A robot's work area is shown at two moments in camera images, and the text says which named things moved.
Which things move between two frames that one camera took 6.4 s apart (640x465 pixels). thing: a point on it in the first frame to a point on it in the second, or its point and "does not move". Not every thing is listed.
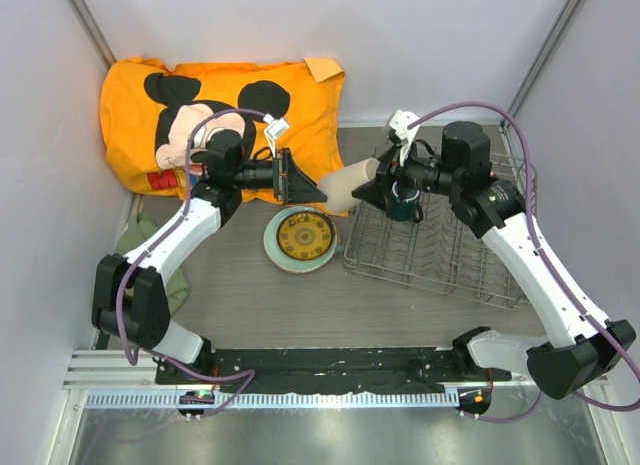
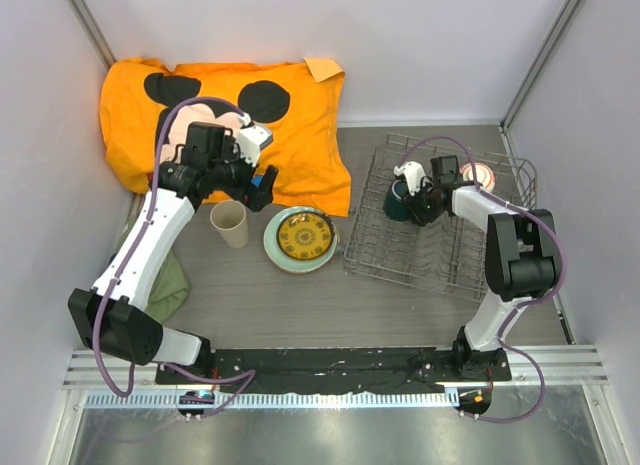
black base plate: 359,369 does not move
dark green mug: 405,204 does not move
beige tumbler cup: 339,185 to 229,218
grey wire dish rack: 440,251 does not move
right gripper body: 426,173 to 424,205
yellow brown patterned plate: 305,235 does not move
